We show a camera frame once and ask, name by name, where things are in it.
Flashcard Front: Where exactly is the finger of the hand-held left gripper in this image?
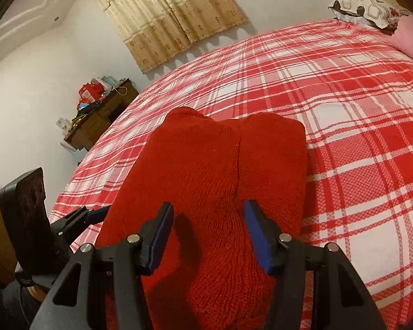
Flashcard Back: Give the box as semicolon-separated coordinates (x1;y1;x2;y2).
50;204;113;248

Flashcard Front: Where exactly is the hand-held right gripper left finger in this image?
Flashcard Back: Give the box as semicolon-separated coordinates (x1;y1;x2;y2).
29;201;175;330

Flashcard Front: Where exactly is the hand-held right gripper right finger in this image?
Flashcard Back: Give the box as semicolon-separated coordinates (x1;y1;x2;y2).
244;199;389;330

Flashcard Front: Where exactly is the red knit sweater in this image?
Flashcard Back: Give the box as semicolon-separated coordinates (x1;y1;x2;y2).
94;107;308;330

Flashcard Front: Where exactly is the brown wooden desk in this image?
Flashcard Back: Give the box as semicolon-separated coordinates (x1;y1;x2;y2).
64;79;140;152

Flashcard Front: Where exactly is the person's leg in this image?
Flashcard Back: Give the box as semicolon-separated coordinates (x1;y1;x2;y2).
0;282;42;330

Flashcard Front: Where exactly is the teal box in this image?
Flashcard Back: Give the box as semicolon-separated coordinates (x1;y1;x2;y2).
101;76;119;92

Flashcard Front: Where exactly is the red white plaid bedspread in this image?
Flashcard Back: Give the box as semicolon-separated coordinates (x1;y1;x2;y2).
50;19;413;330

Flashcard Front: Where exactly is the beige patterned curtain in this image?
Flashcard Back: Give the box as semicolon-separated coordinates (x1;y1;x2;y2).
86;0;248;74

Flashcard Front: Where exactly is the white patterned cloth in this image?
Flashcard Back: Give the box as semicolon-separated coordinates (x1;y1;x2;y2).
328;0;413;30

